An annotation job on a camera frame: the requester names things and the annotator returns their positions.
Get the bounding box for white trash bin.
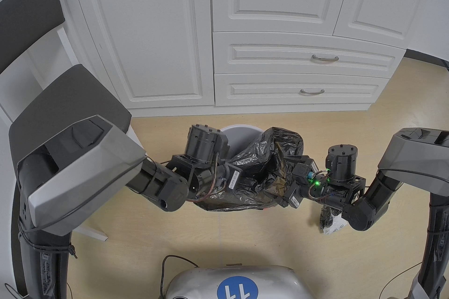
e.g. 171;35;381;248
218;125;264;160

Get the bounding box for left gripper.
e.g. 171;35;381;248
209;164;242;192

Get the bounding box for black plastic bag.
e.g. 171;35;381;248
191;127;305;212

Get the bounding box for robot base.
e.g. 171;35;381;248
168;264;311;299

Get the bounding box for crumpled white paper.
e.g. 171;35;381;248
323;215;348;236

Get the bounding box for white chair grey cushions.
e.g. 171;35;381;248
0;0;148;241

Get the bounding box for white wardrobe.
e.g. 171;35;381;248
49;0;435;117

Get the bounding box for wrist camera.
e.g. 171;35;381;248
285;156;319;188
210;131;230;161

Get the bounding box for black cable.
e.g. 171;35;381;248
380;264;421;299
159;255;200;298

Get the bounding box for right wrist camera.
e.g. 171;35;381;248
285;156;319;188

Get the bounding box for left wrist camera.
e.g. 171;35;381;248
210;131;230;161

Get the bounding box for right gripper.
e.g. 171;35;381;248
285;183;331;209

